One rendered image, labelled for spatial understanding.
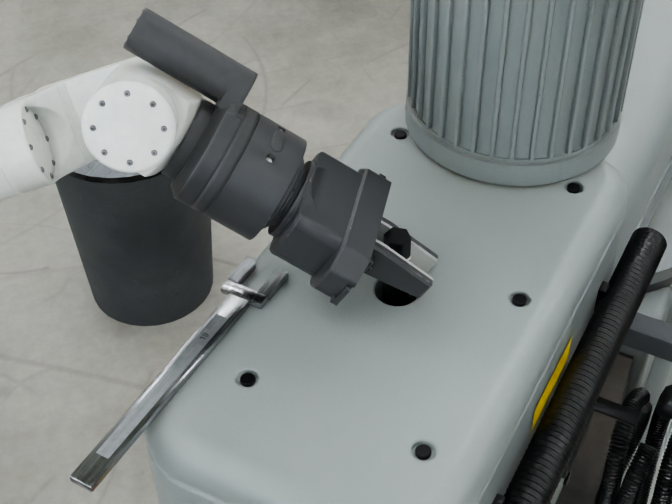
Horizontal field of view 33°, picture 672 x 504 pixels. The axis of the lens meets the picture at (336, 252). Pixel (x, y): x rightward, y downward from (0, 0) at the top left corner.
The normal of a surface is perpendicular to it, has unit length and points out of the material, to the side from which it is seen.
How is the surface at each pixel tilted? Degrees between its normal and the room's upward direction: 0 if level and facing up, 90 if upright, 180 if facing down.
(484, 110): 90
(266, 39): 0
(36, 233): 0
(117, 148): 65
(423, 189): 0
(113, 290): 93
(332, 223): 30
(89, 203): 93
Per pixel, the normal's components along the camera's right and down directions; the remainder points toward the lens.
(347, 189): 0.48, -0.55
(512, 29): -0.24, 0.68
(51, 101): 0.71, 0.01
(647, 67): -0.01, -0.72
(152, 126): 0.06, 0.32
